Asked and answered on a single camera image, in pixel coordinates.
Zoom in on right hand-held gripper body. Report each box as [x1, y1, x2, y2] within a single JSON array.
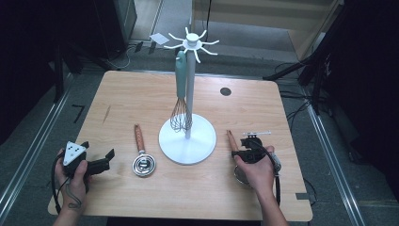
[[240, 131, 272, 164]]

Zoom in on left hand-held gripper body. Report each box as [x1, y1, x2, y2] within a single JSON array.
[[63, 140, 95, 179]]

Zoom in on wooden handled mesh strainer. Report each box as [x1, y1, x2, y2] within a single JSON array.
[[226, 129, 252, 186]]

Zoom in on white utensil stand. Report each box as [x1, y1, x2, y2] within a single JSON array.
[[158, 26, 220, 166]]

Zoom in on wooden handled steel egg separator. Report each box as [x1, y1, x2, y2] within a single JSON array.
[[132, 123, 157, 178]]

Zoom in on teal handled wire whisk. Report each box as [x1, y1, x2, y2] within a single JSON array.
[[169, 50, 193, 134]]

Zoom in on person's right hand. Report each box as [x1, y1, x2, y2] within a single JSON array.
[[234, 145, 277, 196]]

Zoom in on person's left hand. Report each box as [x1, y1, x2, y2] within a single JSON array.
[[56, 150, 92, 210]]

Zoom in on black angled tape mark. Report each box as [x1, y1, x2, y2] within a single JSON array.
[[71, 104, 87, 124]]

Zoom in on black metal stand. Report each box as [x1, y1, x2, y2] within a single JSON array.
[[263, 0, 349, 115]]

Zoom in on black cabinet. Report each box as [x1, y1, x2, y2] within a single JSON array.
[[93, 0, 138, 61]]

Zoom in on white paper sheet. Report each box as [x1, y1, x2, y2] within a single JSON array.
[[149, 32, 170, 46]]

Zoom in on light wooden cabinet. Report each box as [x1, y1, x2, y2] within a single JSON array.
[[191, 0, 344, 60]]

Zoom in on metal floor rail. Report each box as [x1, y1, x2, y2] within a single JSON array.
[[304, 103, 367, 226], [0, 90, 71, 215]]

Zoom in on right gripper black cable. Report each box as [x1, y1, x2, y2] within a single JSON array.
[[250, 137, 282, 207]]

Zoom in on black floor cables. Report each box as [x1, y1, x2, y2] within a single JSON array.
[[276, 62, 318, 130]]

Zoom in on black upright post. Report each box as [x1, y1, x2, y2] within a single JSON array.
[[53, 43, 66, 104]]

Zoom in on white floor cable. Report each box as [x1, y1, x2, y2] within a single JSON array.
[[106, 46, 132, 71]]

